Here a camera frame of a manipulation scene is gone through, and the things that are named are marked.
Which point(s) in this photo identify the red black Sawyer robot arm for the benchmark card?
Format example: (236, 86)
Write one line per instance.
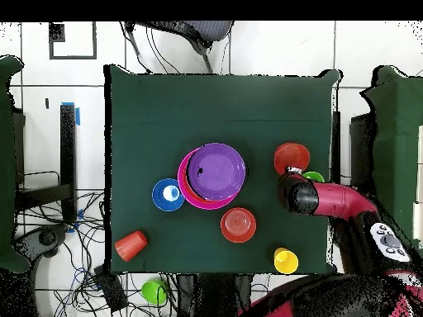
(340, 201)

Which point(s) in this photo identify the yellow plastic cup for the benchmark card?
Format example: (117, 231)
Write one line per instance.
(286, 262)

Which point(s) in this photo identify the black chair base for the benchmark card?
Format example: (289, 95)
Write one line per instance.
(46, 237)

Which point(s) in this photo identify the black floor box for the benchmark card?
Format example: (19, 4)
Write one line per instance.
(110, 290)

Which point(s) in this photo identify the green plastic cup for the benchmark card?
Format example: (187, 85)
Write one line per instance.
(314, 176)
(152, 292)

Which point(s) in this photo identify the dark green side cloth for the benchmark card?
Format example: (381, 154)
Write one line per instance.
(6, 165)
(396, 148)

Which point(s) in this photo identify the dark green table cloth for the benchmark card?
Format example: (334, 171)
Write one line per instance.
(214, 105)

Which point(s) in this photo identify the large pink plastic bowl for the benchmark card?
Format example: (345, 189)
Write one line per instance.
(198, 204)

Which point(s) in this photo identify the small orange plastic bowl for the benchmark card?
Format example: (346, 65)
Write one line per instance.
(290, 157)
(238, 225)

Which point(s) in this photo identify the purple plastic bowl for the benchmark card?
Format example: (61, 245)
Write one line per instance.
(216, 171)

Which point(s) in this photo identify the large orange plastic bowl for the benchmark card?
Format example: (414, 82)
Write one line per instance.
(185, 188)

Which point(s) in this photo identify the grey office chair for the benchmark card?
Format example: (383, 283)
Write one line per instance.
(205, 31)

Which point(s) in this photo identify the black metal post frame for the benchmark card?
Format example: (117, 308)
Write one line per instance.
(68, 148)

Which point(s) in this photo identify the blue plastic bowl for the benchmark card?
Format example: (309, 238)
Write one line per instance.
(162, 203)

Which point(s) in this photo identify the orange plastic cup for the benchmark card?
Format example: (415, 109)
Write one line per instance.
(130, 246)

